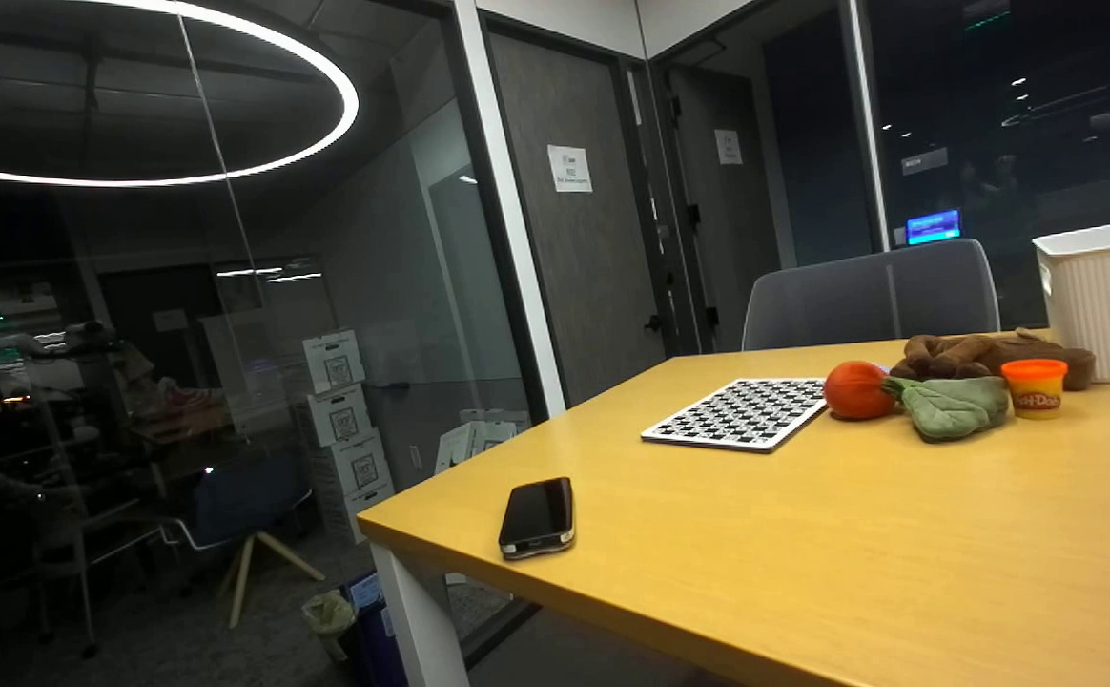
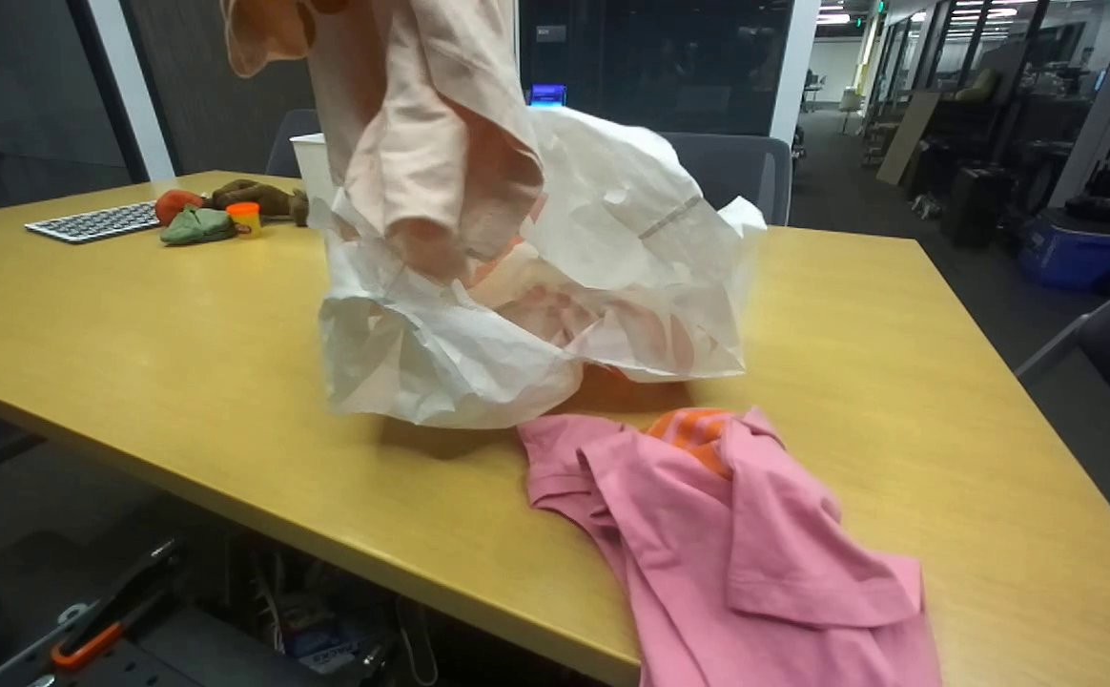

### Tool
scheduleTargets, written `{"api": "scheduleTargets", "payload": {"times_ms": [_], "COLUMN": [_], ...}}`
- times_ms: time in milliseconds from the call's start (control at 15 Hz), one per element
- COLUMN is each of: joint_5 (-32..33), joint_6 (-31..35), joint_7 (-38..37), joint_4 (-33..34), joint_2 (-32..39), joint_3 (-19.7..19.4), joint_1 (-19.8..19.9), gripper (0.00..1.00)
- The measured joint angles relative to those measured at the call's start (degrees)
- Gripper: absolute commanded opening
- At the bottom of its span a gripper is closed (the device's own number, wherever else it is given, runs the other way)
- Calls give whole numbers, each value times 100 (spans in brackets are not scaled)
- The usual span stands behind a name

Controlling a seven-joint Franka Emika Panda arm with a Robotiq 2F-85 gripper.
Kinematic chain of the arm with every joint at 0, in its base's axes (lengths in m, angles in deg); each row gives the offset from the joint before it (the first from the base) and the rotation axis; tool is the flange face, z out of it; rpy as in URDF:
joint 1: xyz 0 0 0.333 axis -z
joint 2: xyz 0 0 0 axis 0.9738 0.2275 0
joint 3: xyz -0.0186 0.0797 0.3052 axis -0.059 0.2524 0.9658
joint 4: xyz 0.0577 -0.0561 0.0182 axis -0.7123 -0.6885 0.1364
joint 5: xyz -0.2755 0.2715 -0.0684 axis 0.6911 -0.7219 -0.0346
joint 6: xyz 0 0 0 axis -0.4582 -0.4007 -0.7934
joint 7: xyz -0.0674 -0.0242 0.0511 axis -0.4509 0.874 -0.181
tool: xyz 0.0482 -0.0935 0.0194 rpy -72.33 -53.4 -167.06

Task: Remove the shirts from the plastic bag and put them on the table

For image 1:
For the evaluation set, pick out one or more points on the black phone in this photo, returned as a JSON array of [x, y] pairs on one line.
[[536, 517]]

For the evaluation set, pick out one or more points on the large white paper door sign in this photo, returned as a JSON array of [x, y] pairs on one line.
[[570, 170]]

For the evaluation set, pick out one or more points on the white keyboard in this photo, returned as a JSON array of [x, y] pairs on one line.
[[737, 414]]

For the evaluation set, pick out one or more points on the white cardboard box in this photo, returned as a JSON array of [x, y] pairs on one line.
[[362, 468], [333, 358], [343, 416]]

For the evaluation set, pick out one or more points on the small white paper door sign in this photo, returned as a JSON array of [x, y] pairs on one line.
[[730, 145]]

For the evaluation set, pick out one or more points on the grey office chair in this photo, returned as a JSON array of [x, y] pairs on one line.
[[855, 297]]

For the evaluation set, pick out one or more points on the orange ball toy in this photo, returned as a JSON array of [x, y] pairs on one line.
[[855, 389]]

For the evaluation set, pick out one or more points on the blue bin under table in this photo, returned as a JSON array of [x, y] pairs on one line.
[[377, 633]]

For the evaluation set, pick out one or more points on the small waste bin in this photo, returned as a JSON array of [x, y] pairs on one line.
[[331, 612]]

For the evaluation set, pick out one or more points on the dark chair with wooden legs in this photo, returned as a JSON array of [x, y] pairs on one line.
[[238, 502]]

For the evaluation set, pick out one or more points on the blue glowing screen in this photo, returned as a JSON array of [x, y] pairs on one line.
[[934, 226]]

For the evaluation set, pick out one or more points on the brown plush toy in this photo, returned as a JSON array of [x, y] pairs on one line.
[[958, 352]]

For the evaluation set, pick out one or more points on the green plush toy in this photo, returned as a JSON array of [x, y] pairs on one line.
[[954, 408]]

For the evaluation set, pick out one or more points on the small orange play-dough cup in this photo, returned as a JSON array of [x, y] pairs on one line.
[[1034, 383]]

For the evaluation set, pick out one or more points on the white ribbed plastic bin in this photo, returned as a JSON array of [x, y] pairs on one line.
[[1109, 311]]

